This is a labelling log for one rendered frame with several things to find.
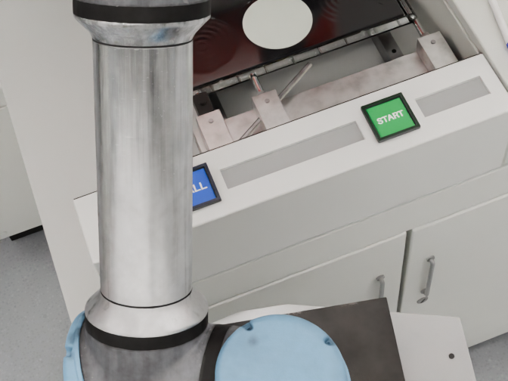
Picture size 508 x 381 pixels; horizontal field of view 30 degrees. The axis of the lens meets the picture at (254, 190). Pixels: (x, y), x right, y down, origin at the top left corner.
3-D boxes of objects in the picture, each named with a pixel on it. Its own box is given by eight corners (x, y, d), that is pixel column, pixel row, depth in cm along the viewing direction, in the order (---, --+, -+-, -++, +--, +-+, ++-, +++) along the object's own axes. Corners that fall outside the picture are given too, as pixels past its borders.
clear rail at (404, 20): (163, 103, 130) (162, 97, 129) (414, 16, 134) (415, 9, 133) (166, 111, 129) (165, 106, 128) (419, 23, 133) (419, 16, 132)
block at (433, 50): (415, 51, 132) (416, 37, 130) (438, 43, 133) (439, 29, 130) (441, 94, 128) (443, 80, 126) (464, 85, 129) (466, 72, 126)
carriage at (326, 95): (195, 142, 131) (192, 130, 128) (435, 56, 135) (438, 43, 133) (214, 188, 127) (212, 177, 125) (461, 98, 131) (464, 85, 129)
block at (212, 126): (197, 128, 129) (195, 116, 126) (221, 120, 129) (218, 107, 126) (217, 175, 125) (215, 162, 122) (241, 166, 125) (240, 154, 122)
